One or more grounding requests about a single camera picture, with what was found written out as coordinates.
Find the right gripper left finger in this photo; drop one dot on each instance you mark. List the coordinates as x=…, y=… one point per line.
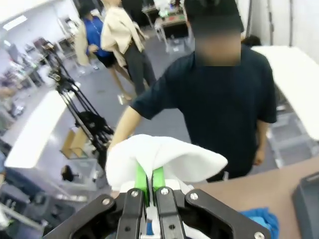
x=132, y=214

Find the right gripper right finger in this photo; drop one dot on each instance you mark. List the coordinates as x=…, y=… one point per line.
x=169, y=214

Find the white garment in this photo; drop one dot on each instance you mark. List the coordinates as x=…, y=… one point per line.
x=162, y=152

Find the light blue garment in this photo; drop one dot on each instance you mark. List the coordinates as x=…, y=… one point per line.
x=259, y=221

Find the person's left forearm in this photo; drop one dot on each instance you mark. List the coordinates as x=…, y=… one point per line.
x=263, y=137

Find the person's right forearm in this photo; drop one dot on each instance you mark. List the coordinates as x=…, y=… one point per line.
x=122, y=132

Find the person's left hand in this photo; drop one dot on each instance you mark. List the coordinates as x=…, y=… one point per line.
x=259, y=156

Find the clear plastic storage bin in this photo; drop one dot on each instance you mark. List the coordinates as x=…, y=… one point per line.
x=84, y=171

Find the dark blue shorts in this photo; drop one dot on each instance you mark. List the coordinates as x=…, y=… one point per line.
x=249, y=211

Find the wooden box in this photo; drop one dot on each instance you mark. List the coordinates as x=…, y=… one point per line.
x=72, y=142

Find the person in black t-shirt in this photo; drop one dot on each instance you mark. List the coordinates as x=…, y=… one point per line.
x=219, y=104

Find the white table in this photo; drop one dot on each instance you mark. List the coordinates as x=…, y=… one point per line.
x=299, y=82
x=37, y=129

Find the grey plastic lattice basket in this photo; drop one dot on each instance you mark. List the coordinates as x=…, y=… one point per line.
x=309, y=199

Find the mannequin with beige jacket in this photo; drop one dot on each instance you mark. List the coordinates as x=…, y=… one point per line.
x=117, y=32

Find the mannequin with blue shirt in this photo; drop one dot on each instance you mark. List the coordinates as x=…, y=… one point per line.
x=93, y=35

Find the black camera tripod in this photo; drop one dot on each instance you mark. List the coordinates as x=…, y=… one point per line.
x=74, y=104

